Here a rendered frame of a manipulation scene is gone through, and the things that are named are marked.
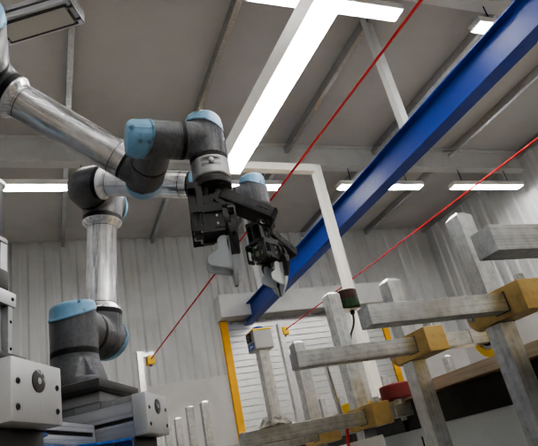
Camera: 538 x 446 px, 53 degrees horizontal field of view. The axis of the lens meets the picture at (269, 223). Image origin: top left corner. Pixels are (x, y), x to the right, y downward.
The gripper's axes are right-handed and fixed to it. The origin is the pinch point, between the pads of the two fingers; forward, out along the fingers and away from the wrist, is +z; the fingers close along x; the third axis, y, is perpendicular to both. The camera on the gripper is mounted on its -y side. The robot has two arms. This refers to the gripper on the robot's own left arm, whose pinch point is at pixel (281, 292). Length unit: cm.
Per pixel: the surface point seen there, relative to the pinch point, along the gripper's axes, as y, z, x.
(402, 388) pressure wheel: -10.5, 31.0, 20.5
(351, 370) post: -5.5, 24.0, 11.4
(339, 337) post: -4.6, 15.7, 10.9
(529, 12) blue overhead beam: -274, -214, 66
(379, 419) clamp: -1.5, 36.5, 17.6
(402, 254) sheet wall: -926, -305, -382
